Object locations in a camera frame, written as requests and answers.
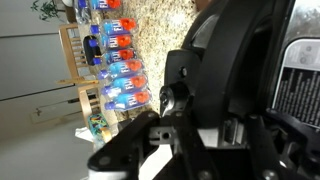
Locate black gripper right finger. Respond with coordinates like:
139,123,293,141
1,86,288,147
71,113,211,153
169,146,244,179
246,109,320,180

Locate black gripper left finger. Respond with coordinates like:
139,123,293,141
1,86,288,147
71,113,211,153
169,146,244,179
88,111,214,180

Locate colourful patterned cup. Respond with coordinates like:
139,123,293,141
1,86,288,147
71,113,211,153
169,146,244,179
87,113,113,142

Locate white crumpled paper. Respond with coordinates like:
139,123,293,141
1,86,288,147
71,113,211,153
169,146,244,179
74,126,98,145

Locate Fiji water bottle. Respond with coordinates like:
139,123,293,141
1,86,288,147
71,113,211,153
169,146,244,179
88,34,134,50
74,0,123,12
93,48,138,66
89,18,138,36
104,89,153,112
101,74,150,98
98,59,145,81

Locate light wooden chair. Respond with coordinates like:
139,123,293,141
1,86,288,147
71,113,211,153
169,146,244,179
78,83,118,128
55,23,101,85

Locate green potted plant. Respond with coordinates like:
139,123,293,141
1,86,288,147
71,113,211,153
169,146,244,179
29,0,66,23

